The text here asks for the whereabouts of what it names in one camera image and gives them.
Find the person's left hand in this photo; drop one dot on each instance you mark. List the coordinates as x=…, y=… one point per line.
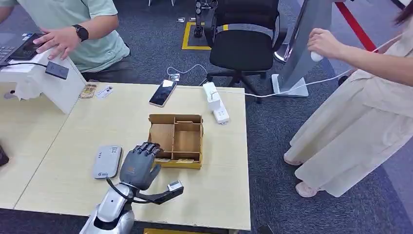
x=58, y=40

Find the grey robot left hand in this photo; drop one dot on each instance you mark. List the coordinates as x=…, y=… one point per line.
x=137, y=168

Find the person's hand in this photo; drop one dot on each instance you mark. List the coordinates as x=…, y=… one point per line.
x=324, y=42

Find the white handheld device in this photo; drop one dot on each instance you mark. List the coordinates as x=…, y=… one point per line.
x=317, y=57

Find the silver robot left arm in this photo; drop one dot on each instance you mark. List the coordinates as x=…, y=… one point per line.
x=111, y=206

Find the black wristwatch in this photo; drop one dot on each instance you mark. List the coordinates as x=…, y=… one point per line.
x=81, y=32

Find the card in box slot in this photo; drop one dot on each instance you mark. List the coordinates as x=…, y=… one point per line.
x=163, y=160

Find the black adapter box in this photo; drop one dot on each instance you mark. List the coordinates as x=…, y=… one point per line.
x=57, y=70

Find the grey flat card reader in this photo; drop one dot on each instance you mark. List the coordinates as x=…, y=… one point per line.
x=107, y=161

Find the grey standing display panel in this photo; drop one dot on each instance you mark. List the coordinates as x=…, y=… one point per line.
x=306, y=71

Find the person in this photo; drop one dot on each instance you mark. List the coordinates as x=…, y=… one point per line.
x=355, y=129
x=80, y=13

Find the black tablet phone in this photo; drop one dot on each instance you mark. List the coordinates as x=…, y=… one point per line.
x=24, y=51

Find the red floor tape stripe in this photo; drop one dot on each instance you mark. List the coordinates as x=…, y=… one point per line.
x=358, y=29

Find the grey laptop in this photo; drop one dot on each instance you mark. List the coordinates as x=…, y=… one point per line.
x=6, y=51

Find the wooden compartment box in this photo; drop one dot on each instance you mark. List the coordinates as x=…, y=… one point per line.
x=185, y=139

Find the crumpled white paper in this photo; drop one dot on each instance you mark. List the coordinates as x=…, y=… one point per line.
x=27, y=91

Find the tan card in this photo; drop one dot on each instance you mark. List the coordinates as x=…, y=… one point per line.
x=88, y=91

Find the white card with dark print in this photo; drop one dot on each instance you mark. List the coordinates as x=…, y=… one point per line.
x=104, y=92

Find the yellow floor tape strip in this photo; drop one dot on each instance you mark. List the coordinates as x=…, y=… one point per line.
x=177, y=231

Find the black smartphone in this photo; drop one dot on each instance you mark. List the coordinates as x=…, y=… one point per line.
x=162, y=93

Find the black office chair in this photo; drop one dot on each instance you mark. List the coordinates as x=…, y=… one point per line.
x=242, y=48

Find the small white floor plug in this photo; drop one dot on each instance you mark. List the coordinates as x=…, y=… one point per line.
x=174, y=77

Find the white power strip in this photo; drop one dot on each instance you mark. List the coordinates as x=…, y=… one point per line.
x=221, y=114

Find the white plug adapter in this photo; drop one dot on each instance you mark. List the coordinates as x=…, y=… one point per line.
x=214, y=102

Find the person's foot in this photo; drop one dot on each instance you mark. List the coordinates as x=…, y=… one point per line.
x=292, y=160
x=306, y=190

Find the dark object at desk edge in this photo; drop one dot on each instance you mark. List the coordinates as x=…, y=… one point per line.
x=3, y=156

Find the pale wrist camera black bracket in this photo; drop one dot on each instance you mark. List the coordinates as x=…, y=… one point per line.
x=175, y=186

